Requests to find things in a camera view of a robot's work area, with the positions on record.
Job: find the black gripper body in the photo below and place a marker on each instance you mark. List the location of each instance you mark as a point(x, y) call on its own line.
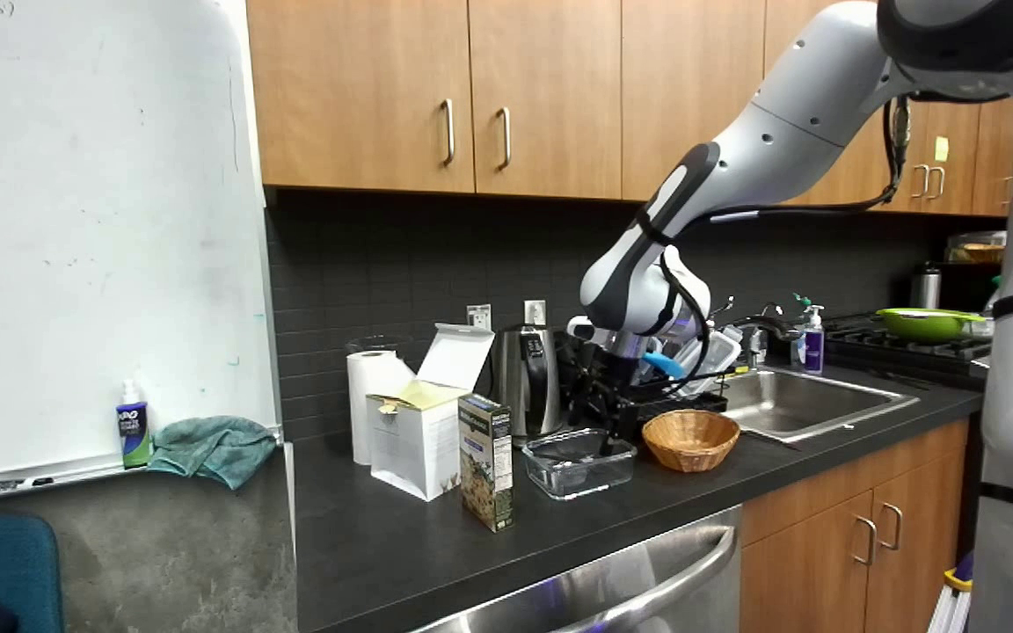
point(621, 371)

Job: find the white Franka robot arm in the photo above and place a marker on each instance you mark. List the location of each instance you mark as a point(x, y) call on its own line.
point(799, 117)

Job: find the woven wicker basket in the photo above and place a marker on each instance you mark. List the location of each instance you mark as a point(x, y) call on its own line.
point(692, 444)

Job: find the rectangular glass container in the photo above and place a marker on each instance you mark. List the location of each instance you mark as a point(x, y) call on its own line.
point(573, 468)

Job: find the black dish drying rack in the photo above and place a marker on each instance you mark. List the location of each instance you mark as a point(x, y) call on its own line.
point(705, 391)

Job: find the stainless steel electric kettle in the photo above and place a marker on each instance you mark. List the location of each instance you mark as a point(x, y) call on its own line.
point(525, 386)

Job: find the small brown tea box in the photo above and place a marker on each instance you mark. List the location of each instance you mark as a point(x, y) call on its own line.
point(488, 463)

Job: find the stainless steel dishwasher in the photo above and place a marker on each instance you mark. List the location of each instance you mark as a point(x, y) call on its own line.
point(598, 584)

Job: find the stainless steel sink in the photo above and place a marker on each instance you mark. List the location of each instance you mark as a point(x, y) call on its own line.
point(809, 406)

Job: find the clear soap dispenser bottle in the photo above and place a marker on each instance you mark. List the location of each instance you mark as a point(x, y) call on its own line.
point(808, 343)

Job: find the wooden lower cabinet door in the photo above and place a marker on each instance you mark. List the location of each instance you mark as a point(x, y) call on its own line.
point(931, 505)
point(808, 548)

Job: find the wooden cabinet door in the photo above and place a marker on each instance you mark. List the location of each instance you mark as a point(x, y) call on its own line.
point(355, 91)
point(931, 505)
point(808, 548)
point(977, 164)
point(685, 70)
point(546, 91)

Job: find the tall white box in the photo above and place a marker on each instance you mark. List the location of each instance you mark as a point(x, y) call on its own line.
point(371, 391)

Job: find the black stove top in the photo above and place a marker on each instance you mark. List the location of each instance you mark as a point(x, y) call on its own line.
point(906, 355)

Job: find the wooden upper cabinet door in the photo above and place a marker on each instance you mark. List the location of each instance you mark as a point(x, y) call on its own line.
point(546, 91)
point(685, 70)
point(977, 164)
point(355, 91)

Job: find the green frying pan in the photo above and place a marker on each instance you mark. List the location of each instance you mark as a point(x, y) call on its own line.
point(931, 321)

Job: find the silver thermos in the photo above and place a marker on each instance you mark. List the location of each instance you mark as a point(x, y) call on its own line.
point(931, 284)

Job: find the teal cloth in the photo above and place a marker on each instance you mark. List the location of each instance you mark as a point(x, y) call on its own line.
point(219, 451)

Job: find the whiteboard cleaner spray bottle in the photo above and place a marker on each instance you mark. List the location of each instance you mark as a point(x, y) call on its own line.
point(131, 426)

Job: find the large white whiteboard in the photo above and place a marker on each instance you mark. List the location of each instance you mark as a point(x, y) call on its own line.
point(95, 232)

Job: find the blue chair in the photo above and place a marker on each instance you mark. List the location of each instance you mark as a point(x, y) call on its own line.
point(0, 575)

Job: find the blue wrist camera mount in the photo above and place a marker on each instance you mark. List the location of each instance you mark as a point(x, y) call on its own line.
point(670, 363)

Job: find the grey wall switch plate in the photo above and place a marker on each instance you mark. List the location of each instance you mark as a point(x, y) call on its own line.
point(537, 309)

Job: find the white wall outlet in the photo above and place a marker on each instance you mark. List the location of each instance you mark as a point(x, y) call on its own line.
point(481, 318)

